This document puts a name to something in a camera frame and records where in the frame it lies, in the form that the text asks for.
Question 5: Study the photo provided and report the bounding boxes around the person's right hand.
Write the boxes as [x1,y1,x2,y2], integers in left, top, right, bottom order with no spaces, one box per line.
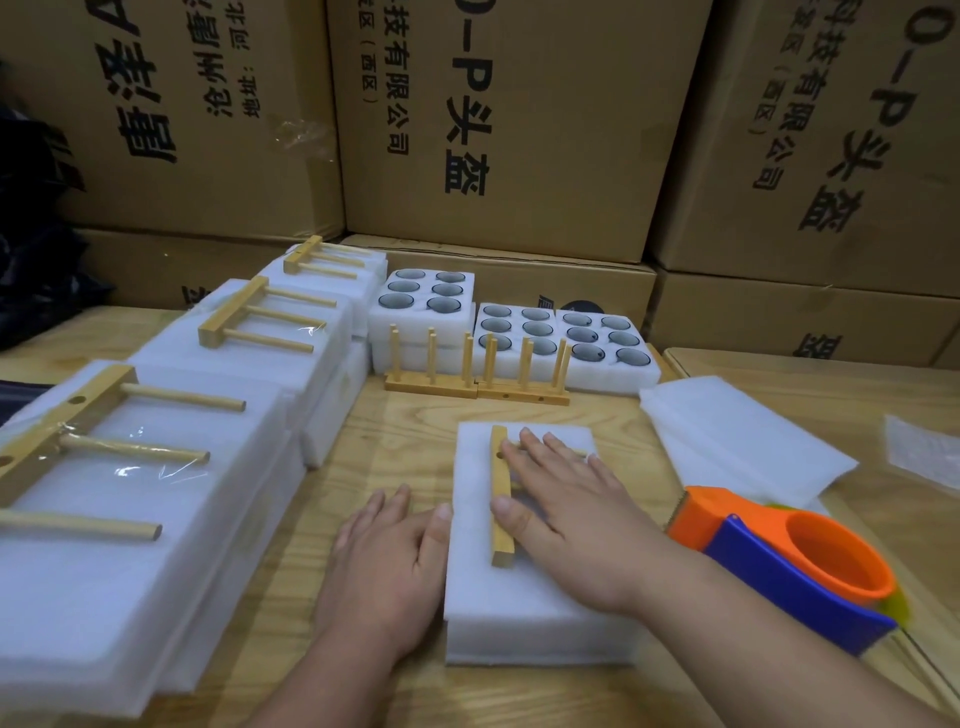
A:
[492,427,677,617]

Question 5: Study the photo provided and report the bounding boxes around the person's left hand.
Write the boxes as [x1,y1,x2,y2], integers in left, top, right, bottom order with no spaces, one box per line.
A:
[312,487,453,662]

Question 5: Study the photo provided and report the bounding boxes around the wooden rack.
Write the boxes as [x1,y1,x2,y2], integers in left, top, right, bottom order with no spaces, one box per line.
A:
[198,274,341,356]
[489,426,594,569]
[0,364,248,543]
[283,234,374,281]

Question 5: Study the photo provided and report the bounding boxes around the pile of white foam sheets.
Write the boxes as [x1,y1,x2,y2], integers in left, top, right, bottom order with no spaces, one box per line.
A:
[640,375,861,512]

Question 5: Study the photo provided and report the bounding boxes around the row of wooden peg racks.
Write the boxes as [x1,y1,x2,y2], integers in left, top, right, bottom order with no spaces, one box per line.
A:
[384,327,573,405]

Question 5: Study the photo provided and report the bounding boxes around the orange and blue tape dispenser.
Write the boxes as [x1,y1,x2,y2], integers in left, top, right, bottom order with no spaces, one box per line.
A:
[667,486,911,657]

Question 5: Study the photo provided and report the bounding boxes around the stack of white foam trays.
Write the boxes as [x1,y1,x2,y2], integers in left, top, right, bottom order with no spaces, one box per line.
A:
[367,267,663,398]

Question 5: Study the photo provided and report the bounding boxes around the person's right forearm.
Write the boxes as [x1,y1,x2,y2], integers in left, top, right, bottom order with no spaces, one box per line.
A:
[630,555,960,728]

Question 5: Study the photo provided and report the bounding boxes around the black plastic bags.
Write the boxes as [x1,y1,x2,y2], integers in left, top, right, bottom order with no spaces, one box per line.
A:
[0,379,50,428]

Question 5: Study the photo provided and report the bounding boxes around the stack of brown cardboard boxes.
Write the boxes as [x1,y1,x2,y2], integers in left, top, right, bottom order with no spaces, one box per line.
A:
[0,0,960,369]

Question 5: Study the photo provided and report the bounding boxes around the black plastic bag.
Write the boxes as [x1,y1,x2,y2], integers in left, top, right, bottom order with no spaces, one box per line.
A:
[0,97,114,351]

